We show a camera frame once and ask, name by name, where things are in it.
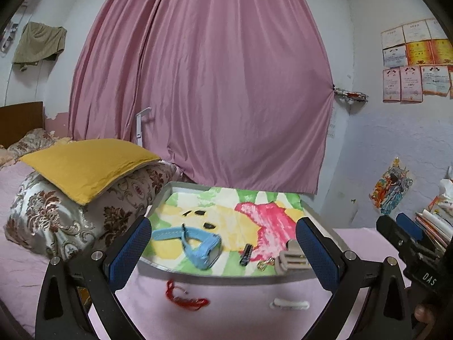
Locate grey plastic flip-lid box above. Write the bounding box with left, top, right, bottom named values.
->
left=274, top=239, right=311, bottom=275

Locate blue smart watch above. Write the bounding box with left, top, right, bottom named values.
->
left=152, top=224, right=223, bottom=271

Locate right hand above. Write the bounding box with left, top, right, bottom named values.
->
left=414, top=304, right=435, bottom=325

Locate stack of books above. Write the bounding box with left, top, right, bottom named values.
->
left=414, top=178, right=453, bottom=252

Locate floral satin pillow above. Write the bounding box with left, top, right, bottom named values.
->
left=1, top=161, right=183, bottom=260

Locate pink bed sheet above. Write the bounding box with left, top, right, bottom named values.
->
left=0, top=162, right=415, bottom=340

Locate white hair clip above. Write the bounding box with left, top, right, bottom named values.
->
left=270, top=298, right=310, bottom=310

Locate yellow pillow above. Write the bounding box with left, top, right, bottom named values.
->
left=20, top=139, right=161, bottom=206

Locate painted shallow cardboard tray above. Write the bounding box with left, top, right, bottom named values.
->
left=137, top=182, right=348, bottom=285

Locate brown wooden headboard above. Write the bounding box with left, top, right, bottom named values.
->
left=0, top=101, right=44, bottom=148

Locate pink curtain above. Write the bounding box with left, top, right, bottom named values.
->
left=68, top=0, right=333, bottom=194

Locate olive green hanging cloth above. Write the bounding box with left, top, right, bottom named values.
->
left=12, top=22, right=67, bottom=71

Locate colourful wall drawing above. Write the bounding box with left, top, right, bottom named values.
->
left=369, top=157, right=414, bottom=215

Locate red string bracelet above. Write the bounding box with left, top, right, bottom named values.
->
left=165, top=278, right=211, bottom=312

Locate black beaded bracelet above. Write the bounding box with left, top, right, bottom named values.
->
left=239, top=243, right=253, bottom=266

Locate small wall shelf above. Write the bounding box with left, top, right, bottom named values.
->
left=333, top=87, right=369, bottom=103

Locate wall certificates cluster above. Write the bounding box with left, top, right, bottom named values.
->
left=381, top=18, right=452, bottom=103

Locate wall switch outlet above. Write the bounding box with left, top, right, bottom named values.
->
left=1, top=22, right=18, bottom=54

